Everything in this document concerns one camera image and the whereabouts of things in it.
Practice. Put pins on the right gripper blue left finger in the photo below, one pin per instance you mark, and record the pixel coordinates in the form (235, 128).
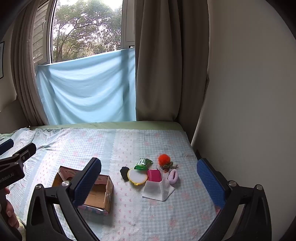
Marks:
(43, 222)

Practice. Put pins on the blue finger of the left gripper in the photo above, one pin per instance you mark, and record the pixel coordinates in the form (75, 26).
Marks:
(16, 161)
(5, 146)

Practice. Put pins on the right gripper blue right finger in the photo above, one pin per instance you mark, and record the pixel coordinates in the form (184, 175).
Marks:
(254, 222)

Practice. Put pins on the black sock roll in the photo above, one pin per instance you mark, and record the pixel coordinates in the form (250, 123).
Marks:
(124, 173)

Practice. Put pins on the pink knitted scrunchie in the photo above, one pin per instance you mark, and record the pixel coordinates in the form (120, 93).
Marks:
(173, 176)

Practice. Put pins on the yellow round mirror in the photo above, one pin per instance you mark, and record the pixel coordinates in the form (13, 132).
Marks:
(137, 177)

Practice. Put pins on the green wet wipes packet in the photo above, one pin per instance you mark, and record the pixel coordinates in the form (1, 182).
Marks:
(143, 164)

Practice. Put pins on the white napkin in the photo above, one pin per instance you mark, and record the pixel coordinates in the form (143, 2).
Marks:
(159, 191)

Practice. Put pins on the orange fluffy pompom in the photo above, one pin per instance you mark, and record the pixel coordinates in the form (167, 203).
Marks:
(164, 159)

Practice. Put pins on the magenta cloth pouch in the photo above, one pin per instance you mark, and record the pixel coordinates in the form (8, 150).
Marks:
(154, 175)

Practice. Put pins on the person's left hand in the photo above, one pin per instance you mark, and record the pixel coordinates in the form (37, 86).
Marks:
(12, 220)

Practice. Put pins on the open cardboard box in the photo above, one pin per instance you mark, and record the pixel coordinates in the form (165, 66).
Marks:
(100, 196)

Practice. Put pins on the checkered floral bed sheet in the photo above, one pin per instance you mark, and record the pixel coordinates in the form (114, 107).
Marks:
(185, 215)

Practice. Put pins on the brown curtain left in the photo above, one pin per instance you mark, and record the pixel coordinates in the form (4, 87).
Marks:
(22, 67)

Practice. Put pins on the brown curtain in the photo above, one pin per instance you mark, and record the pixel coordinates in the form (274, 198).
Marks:
(171, 56)
(22, 67)

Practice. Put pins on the green mattress cover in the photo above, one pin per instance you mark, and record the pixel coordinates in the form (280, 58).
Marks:
(128, 125)

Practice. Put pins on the light blue hanging cloth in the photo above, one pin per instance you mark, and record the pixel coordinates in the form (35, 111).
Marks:
(94, 89)

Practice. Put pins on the brown curtain right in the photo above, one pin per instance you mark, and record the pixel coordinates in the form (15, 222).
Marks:
(171, 56)

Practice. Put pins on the window frame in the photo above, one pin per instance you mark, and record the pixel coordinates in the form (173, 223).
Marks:
(68, 30)

